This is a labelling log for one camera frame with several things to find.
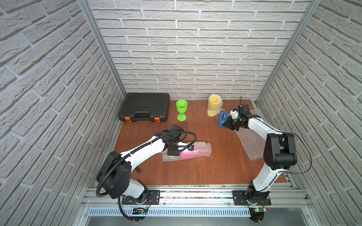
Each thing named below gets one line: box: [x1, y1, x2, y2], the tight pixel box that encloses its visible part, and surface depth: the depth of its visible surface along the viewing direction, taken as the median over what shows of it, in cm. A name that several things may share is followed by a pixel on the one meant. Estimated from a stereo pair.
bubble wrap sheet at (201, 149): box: [160, 141, 213, 162], surface depth 83 cm
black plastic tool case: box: [118, 92, 171, 123], surface depth 109 cm
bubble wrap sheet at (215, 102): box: [206, 93, 226, 118], surface depth 102 cm
